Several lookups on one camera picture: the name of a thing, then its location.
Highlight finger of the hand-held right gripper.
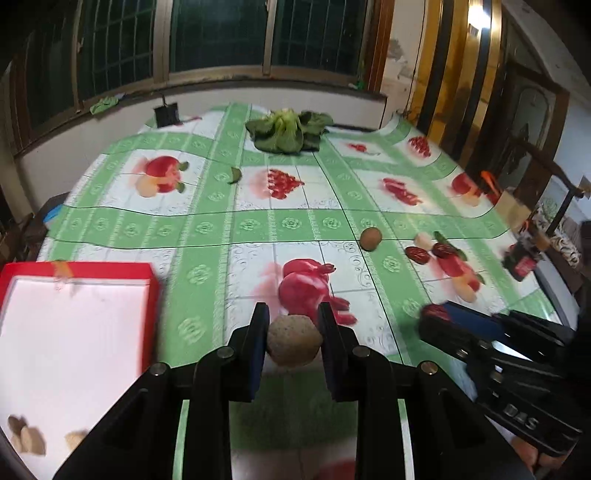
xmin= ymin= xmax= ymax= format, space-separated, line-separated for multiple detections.
xmin=443 ymin=302 xmax=575 ymax=370
xmin=420 ymin=314 xmax=504 ymax=384

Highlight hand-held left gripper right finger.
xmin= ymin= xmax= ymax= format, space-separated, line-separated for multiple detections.
xmin=318 ymin=302 xmax=532 ymax=480

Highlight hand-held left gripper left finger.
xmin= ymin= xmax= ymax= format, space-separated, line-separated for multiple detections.
xmin=53 ymin=302 xmax=271 ymax=480

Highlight red box white inside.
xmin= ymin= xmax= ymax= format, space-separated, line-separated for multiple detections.
xmin=0 ymin=262 xmax=161 ymax=478

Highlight dark green device red label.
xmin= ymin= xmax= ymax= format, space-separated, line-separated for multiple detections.
xmin=502 ymin=240 xmax=543 ymax=282

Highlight green fruit-print tablecloth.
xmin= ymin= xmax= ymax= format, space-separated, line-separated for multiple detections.
xmin=37 ymin=102 xmax=561 ymax=480

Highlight dark wooden armchair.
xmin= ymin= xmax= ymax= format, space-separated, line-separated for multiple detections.
xmin=505 ymin=129 xmax=591 ymax=222

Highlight green bok choy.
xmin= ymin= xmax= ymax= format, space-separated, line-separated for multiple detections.
xmin=245 ymin=108 xmax=334 ymax=154

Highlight gold framed glass door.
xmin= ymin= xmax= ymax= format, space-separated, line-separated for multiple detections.
xmin=411 ymin=0 xmax=506 ymax=162

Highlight small black box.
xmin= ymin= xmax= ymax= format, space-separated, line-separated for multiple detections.
xmin=154 ymin=95 xmax=181 ymax=128

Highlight green cloth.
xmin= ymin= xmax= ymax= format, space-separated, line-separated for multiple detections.
xmin=89 ymin=96 xmax=125 ymax=116

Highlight brown paper bag orange handles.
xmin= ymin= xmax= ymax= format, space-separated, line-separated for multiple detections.
xmin=480 ymin=171 xmax=532 ymax=232

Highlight hanging black cable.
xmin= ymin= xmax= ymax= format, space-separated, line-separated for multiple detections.
xmin=397 ymin=28 xmax=428 ymax=123

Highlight barred window wooden frame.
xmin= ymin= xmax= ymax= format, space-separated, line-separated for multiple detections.
xmin=14 ymin=0 xmax=384 ymax=153

